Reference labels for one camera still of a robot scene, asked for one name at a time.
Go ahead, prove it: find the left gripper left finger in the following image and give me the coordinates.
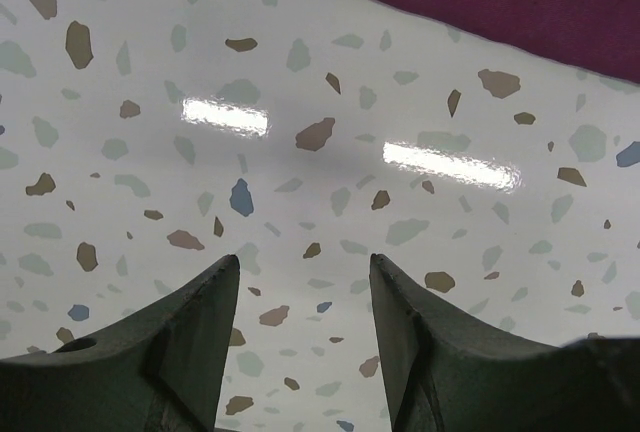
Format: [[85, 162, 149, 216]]
[[1, 255, 240, 431]]

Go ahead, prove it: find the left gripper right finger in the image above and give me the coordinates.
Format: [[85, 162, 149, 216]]
[[369, 254, 639, 432]]

